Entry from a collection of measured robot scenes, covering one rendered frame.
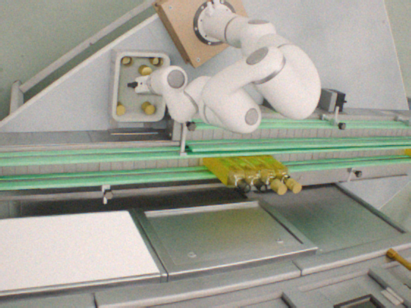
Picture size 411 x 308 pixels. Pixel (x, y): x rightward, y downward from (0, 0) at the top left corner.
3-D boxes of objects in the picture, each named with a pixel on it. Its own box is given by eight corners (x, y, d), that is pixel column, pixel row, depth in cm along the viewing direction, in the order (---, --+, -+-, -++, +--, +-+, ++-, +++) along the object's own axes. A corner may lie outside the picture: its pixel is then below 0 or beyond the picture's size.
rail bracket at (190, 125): (169, 146, 136) (183, 161, 126) (175, 96, 130) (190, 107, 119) (178, 146, 137) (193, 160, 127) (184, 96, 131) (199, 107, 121)
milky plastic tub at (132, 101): (106, 114, 137) (111, 122, 129) (111, 48, 129) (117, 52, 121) (155, 114, 144) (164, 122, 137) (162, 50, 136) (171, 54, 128)
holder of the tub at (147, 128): (106, 129, 139) (111, 136, 132) (111, 48, 129) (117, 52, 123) (153, 127, 146) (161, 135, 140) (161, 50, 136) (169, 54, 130)
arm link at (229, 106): (260, 84, 102) (224, 41, 94) (321, 92, 84) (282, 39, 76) (221, 135, 99) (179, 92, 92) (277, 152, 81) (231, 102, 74)
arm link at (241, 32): (252, 11, 116) (284, 20, 103) (253, 53, 123) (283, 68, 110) (222, 15, 113) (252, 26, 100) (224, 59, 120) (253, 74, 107)
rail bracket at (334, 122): (316, 119, 158) (339, 130, 147) (321, 100, 155) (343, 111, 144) (324, 119, 160) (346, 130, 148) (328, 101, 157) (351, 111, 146)
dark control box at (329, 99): (315, 105, 172) (328, 111, 164) (319, 87, 169) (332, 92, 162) (329, 106, 175) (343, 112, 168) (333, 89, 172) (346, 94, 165)
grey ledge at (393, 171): (235, 180, 165) (248, 193, 155) (238, 160, 162) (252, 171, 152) (392, 167, 204) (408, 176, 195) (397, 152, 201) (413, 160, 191)
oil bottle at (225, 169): (201, 163, 144) (230, 191, 126) (203, 147, 142) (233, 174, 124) (216, 163, 146) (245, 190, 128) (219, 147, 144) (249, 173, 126)
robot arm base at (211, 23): (189, 3, 123) (211, 10, 111) (224, -11, 126) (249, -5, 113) (203, 47, 132) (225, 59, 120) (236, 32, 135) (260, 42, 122)
